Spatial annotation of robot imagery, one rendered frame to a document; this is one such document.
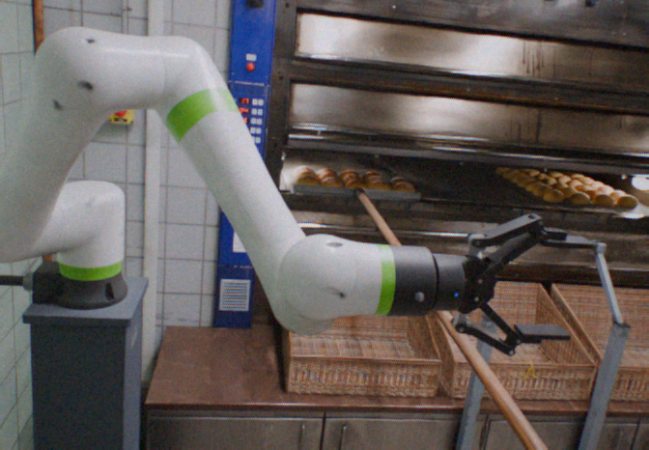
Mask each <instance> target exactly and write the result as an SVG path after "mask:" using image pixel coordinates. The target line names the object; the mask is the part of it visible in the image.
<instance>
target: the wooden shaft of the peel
mask: <svg viewBox="0 0 649 450"><path fill-rule="evenodd" d="M359 200H360V202H361V203H362V205H363V206H364V208H365V209H366V211H367V212H368V213H369V214H370V216H371V217H372V219H373V220H374V222H375V223H376V225H377V226H378V228H379V229H380V231H381V233H382V234H383V236H384V237H385V240H386V241H387V243H388V244H389V245H395V246H402V245H401V243H400V242H399V241H398V239H397V238H396V236H395V235H394V234H393V232H392V231H390V229H389V228H388V227H387V225H386V224H385V222H384V221H383V220H382V218H381V217H380V215H379V214H378V212H377V211H376V210H375V208H374V207H373V205H372V204H371V203H370V201H369V200H368V198H367V197H366V196H365V195H364V194H361V195H360V196H359ZM435 312H436V314H437V316H438V317H439V319H440V320H441V322H442V323H443V326H444V327H445V329H446V330H447V332H448V333H449V335H450V336H451V338H452V339H453V341H454V342H455V344H456V345H457V347H458V348H459V350H460V351H461V353H462V354H463V355H464V356H465V358H466V361H467V362H468V364H469V365H470V367H471V368H472V370H473V371H474V373H475V374H476V376H477V377H478V379H480V381H481V382H482V384H483V385H484V387H485V389H486V391H487V392H488V394H489V395H491V397H492V398H493V400H494V402H495V403H496V405H497V406H498V408H499V409H500V411H501V412H502V415H503V416H504V418H505V419H506V421H507V422H508V424H509V425H510V427H511V428H513V430H514V431H515V433H516V434H517V436H518V437H519V440H520V441H521V443H522V445H523V446H524V448H525V449H526V450H549V449H548V448H547V446H546V445H545V444H544V442H543V441H542V440H541V439H540V438H539V436H537V435H536V432H535V431H534V430H533V428H532V427H531V425H530V424H529V423H528V421H527V420H526V418H525V417H524V416H523V414H522V412H521V410H520V409H519V407H517V406H516V404H515V403H514V402H513V400H512V399H511V397H510V396H509V395H508V393H507V392H506V391H505V389H504V388H503V386H502V384H501V383H500V381H499V380H498V378H497V377H496V376H495V374H493V372H492V371H491V370H490V368H489V367H488V365H487V364H486V363H485V361H484V360H483V358H482V357H481V355H480V353H479V352H478V350H477V349H475V347H474V346H473V344H472V343H471V342H470V340H469V339H468V337H467V336H465V335H464V334H460V333H457V331H456V330H455V329H454V327H453V326H452V323H450V320H451V319H452V318H453V316H452V315H451V314H450V312H449V311H435Z"/></svg>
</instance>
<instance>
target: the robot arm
mask: <svg viewBox="0 0 649 450"><path fill-rule="evenodd" d="M146 108H147V109H154V110H155V111H156V113H157V115H158V116H159V118H160V120H161V121H162V122H163V124H164V125H166V127H167V128H168V130H169V131H170V133H171V135H172V136H173V138H174V139H175V141H176V142H177V144H178V145H179V147H180V148H181V151H182V152H183V154H184V155H185V157H186V158H187V160H188V161H189V163H190V164H191V165H192V167H193V168H194V170H195V171H197V172H198V174H199V175H200V177H201V178H202V179H203V181H204V182H205V184H206V185H207V187H208V188H209V189H210V191H211V193H212V195H213V197H214V198H215V200H216V201H217V203H218V205H219V206H220V207H221V208H222V210H223V212H224V213H225V215H226V217H227V218H228V220H229V222H230V223H231V225H232V227H233V229H234V230H235V232H236V234H238V236H239V238H240V241H241V243H242V245H243V247H244V249H245V251H246V253H247V255H248V257H249V259H250V261H251V263H252V265H253V267H254V268H255V270H256V272H257V274H258V276H259V279H260V281H261V283H262V285H263V289H264V291H265V293H266V296H267V298H268V302H269V304H270V307H271V309H272V312H273V314H274V316H275V318H276V320H278V321H279V323H280V324H281V325H283V326H284V327H285V328H286V329H288V330H291V331H293V332H295V333H296V334H298V335H304V336H309V335H315V334H319V332H321V331H323V330H325V329H327V328H328V327H329V326H330V325H332V324H333V322H334V321H335V320H336V318H342V317H348V316H356V315H381V316H411V317H424V316H426V315H427V314H428V312H429V311H454V310H455V311H457V313H456V317H453V318H452V319H451V320H450V323H452V326H453V327H454V329H455V330H456V331H457V333H460V334H467V335H472V336H473V337H475V338H477V339H479V340H481V341H482V342H484V343H486V344H488V345H490V346H491V347H493V348H495V349H497V350H500V351H502V353H504V354H506V355H508V356H510V357H511V356H514V355H515V348H516V346H517V345H519V344H521V343H525V344H531V343H532V344H539V343H542V339H550V340H565V341H570V336H571V335H570V334H569V333H568V332H567V331H566V330H565V329H564V328H563V327H561V326H560V325H547V324H517V323H515V324H514V329H515V330H516V331H515V330H514V329H513V328H512V327H511V326H510V325H509V324H508V323H507V322H505V321H504V320H502V319H501V317H500V316H499V315H498V314H497V313H496V312H495V310H494V309H493V308H492V307H491V306H490V305H489V304H488V302H489V301H490V300H491V299H492V298H494V286H495V284H496V282H497V276H496V274H497V273H498V272H499V271H501V270H502V269H503V268H504V266H505V265H506V264H509V263H510V262H512V261H513V260H515V259H516V258H518V257H519V256H520V255H521V254H523V253H524V252H526V251H527V250H529V249H530V248H532V247H533V246H535V245H536V244H537V243H541V244H542V245H544V246H546V247H563V248H581V249H593V248H594V243H593V242H590V241H588V240H587V239H584V238H582V237H569V236H568V233H566V232H564V231H562V230H561V229H559V228H546V227H544V225H545V219H544V218H542V217H539V216H538V215H536V214H534V213H530V214H527V215H525V216H522V217H520V218H517V219H515V220H512V221H509V222H506V223H504V224H501V225H499V226H496V227H494V228H491V229H490V230H487V231H485V232H477V233H468V234H467V235H466V240H467V241H468V253H467V254H465V255H463V256H457V255H441V254H431V253H430V252H429V250H428V249H427V248H425V247H413V246H395V245H376V244H365V243H358V242H353V241H349V240H348V239H342V238H337V237H335V236H331V235H325V234H317V235H312V236H308V237H307V236H305V234H304V233H303V231H302V230H301V228H300V227H299V225H298V224H297V222H296V220H295V218H294V217H293V215H292V214H291V212H290V210H289V209H288V207H287V205H285V204H284V202H283V200H282V198H281V197H280V195H279V193H278V191H277V190H276V187H275V185H274V183H273V181H272V179H271V177H270V176H269V174H268V171H267V169H266V167H265V165H264V163H263V161H262V159H261V157H260V155H259V153H258V151H257V149H256V146H255V144H254V141H253V139H252V136H251V134H250V132H249V130H248V128H247V126H246V123H245V121H244V119H243V118H242V117H241V115H240V112H239V111H238V109H237V107H236V105H235V103H234V100H233V98H232V96H231V94H230V92H229V90H228V88H227V86H226V85H225V83H224V81H223V79H222V77H221V75H220V74H219V72H218V70H217V68H216V65H215V64H214V62H213V60H212V58H211V56H209V55H208V53H207V52H206V51H205V49H204V48H203V47H202V46H200V45H199V44H198V43H196V42H194V41H192V40H191V39H189V38H186V37H182V36H155V37H139V36H130V35H122V34H114V33H107V32H102V31H99V30H97V29H91V28H86V27H69V28H64V29H61V30H59V31H57V32H55V33H53V34H51V35H50V36H49V37H46V38H45V39H44V40H43V41H42V43H41V44H40V47H39V49H38V51H37V53H36V56H35V60H34V65H33V69H32V75H31V79H30V84H29V89H28V93H27V97H26V100H25V103H24V107H23V111H22V114H21V117H20V120H19V123H18V126H17V129H16V131H15V134H14V139H13V141H12V144H11V146H9V148H8V150H7V152H6V154H5V156H4V158H3V160H2V162H1V164H0V263H13V262H18V261H22V260H26V259H32V258H36V257H40V256H44V255H48V254H54V253H57V260H58V261H43V262H42V263H41V264H40V265H39V267H38V268H37V269H36V271H35V272H34V271H30V272H26V273H25V275H24V276H18V275H0V285H5V286H23V289H24V290H25V291H27V292H31V291H33V293H32V301H33V303H39V304H43V303H46V302H49V300H53V299H54V300H55V301H56V303H57V304H58V305H59V306H62V307H64V308H67V309H71V310H81V311H90V310H99V308H105V307H109V306H112V305H115V304H117V303H119V302H121V301H122V300H124V299H125V298H126V297H127V284H126V282H125V281H124V279H123V276H122V270H121V265H122V260H123V258H124V193H123V191H122V190H121V188H119V187H118V186H117V185H115V184H113V183H107V182H101V181H80V182H74V183H66V181H67V179H68V177H69V175H70V173H71V170H72V168H74V167H75V165H76V163H77V162H78V159H79V158H80V156H81V155H82V153H83V152H84V150H85V149H86V147H87V146H88V144H89V143H90V141H91V140H92V138H93V137H94V135H95V134H96V133H97V131H98V130H99V128H100V127H101V125H102V124H104V123H105V122H106V119H107V118H108V117H109V116H110V115H112V114H113V113H115V112H118V111H125V110H132V109H146ZM509 239H513V240H511V241H510V242H507V243H506V244H504V245H503V246H501V247H500V248H498V249H497V250H496V251H495V252H493V253H488V254H487V255H485V256H484V257H482V258H480V257H479V256H478V254H479V253H480V252H481V251H485V250H486V249H487V247H491V246H495V245H497V244H500V243H502V242H504V241H506V240H509ZM490 263H493V264H492V265H491V266H489V264H490ZM478 308H480V309H481V310H482V311H483V312H484V313H485V314H486V315H487V316H488V317H489V318H490V320H491V321H492V322H493V323H494V324H495V325H496V326H497V327H498V328H499V329H500V330H502V331H503V332H504V333H505V334H506V335H507V337H506V339H503V338H501V337H498V336H496V335H495V334H493V333H491V332H490V331H489V330H487V329H485V328H483V327H481V326H480V325H478V324H476V323H474V322H473V321H472V320H471V319H470V318H469V317H468V316H466V314H468V313H471V312H473V311H474V310H476V309H478Z"/></svg>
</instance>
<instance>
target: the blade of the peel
mask: <svg viewBox="0 0 649 450"><path fill-rule="evenodd" d="M295 170H296V169H288V168H286V171H288V174H289V177H290V181H291V184H292V187H293V191H303V192H317V193H331V194H346V195H354V189H355V187H345V186H344V187H342V186H327V185H313V184H299V183H296V178H295V177H294V171H295ZM382 177H383V178H384V179H385V181H386V182H387V183H388V182H389V181H391V180H392V179H394V178H398V177H393V176H382ZM363 190H364V191H365V193H366V194H367V196H375V197H388V198H404V199H418V200H420V195H421V193H419V192H418V191H416V189H414V191H415V193H411V192H398V191H392V190H390V191H382V190H369V188H363Z"/></svg>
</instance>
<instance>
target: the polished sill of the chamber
mask: <svg viewBox="0 0 649 450"><path fill-rule="evenodd" d="M279 195H280V197H281V198H282V200H283V202H285V203H301V204H314V205H329V206H343V207H358V208H364V206H363V205H362V203H361V202H360V201H358V200H357V199H356V197H355V196H354V195H346V194H331V193H317V192H303V191H293V190H288V188H279ZM366 197H367V198H368V200H369V201H370V203H371V204H372V205H373V207H374V208H375V209H386V210H400V211H427V212H443V213H456V214H471V215H486V216H500V217H515V218H520V217H522V216H525V215H527V214H530V213H534V214H536V215H538V216H539V217H542V218H544V219H545V220H558V221H573V222H587V223H602V224H617V225H631V226H646V227H649V215H644V214H629V213H616V212H601V211H575V210H561V209H547V208H532V207H519V206H505V205H492V204H478V203H464V202H450V201H436V200H423V199H420V200H418V199H404V198H388V197H375V196H366Z"/></svg>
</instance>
